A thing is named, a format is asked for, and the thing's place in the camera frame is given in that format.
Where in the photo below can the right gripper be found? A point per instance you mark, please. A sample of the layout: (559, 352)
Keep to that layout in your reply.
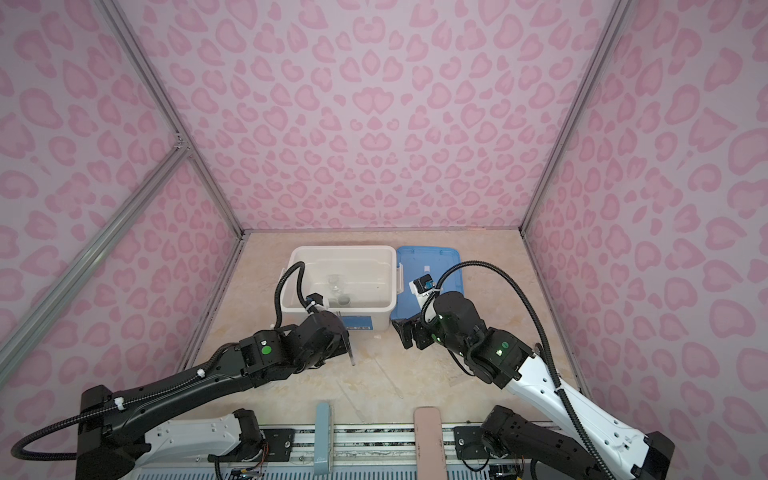
(406, 334)

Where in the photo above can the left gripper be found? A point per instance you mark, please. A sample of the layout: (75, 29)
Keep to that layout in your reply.
(342, 344)

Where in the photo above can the metal tweezers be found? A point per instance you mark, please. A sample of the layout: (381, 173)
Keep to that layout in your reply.
(350, 348)

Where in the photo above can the clear glass beaker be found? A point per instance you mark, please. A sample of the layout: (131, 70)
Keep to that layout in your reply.
(334, 282)

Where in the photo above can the white plastic bin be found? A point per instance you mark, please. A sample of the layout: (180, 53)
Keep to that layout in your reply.
(370, 275)

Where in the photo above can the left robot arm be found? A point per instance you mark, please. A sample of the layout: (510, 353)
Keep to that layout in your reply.
(113, 437)

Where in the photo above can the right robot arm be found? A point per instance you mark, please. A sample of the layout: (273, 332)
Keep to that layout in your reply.
(587, 442)

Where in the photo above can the glass stirring rod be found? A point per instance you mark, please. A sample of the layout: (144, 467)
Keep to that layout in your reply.
(391, 383)

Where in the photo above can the light blue clamp bar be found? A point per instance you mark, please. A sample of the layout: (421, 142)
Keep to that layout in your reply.
(323, 440)

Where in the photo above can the pink clamp bar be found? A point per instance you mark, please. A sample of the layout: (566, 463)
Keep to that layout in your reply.
(429, 445)

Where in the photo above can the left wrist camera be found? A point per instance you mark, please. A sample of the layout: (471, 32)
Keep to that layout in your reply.
(314, 303)

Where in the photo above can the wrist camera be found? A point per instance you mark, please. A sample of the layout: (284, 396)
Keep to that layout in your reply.
(422, 286)
(314, 303)

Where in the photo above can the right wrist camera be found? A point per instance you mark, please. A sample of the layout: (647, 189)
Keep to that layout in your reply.
(422, 286)

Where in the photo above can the aluminium mounting rail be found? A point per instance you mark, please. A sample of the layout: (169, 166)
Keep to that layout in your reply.
(386, 451)

